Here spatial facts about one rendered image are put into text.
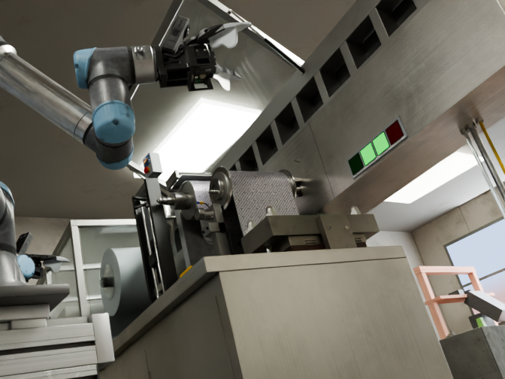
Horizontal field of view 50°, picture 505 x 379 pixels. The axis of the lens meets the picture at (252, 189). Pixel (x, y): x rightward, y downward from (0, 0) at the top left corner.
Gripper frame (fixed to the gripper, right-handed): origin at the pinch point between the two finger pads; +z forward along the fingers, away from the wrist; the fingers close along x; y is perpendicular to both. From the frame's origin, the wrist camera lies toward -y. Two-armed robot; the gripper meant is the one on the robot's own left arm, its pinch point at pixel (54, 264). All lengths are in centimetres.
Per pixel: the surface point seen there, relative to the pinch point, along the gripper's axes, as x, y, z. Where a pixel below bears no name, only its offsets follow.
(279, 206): 84, -3, 15
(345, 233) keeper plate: 107, 13, 6
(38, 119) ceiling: -134, -157, 115
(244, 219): 77, 2, 2
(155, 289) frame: 31.9, 13.9, 16.1
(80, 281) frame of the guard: -23.3, -3.1, 38.3
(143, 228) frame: 27.7, -10.5, 17.1
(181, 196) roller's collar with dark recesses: 48, -17, 13
